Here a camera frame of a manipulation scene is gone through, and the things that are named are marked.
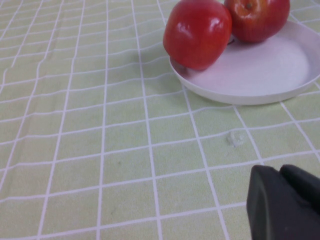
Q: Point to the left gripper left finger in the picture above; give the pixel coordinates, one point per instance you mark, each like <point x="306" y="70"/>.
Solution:
<point x="272" y="212"/>

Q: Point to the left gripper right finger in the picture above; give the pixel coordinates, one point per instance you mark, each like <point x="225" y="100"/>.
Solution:
<point x="303" y="187"/>

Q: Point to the red apple with yellowish dimple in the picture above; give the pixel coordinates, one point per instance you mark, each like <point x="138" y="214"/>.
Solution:
<point x="257" y="22"/>

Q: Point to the red apple with stem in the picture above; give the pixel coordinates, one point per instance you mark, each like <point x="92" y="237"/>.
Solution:
<point x="197" y="35"/>

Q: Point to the white plate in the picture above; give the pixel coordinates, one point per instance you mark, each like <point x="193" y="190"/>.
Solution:
<point x="262" y="72"/>

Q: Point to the green checked tablecloth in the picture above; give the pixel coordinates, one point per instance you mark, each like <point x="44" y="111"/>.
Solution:
<point x="100" y="150"/>

